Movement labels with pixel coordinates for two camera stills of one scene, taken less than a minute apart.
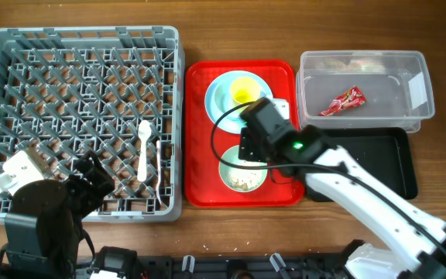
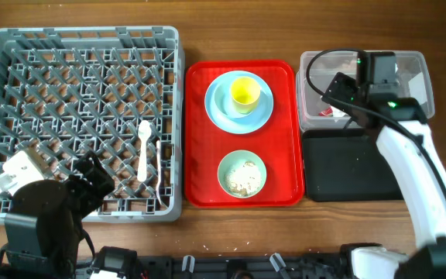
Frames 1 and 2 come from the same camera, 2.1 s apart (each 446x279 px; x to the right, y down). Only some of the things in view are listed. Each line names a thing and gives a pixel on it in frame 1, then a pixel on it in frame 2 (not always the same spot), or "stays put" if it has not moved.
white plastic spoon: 144,132 stays put
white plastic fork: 158,182 stays put
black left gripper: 90,198 stays put
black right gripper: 248,147 -> 340,85
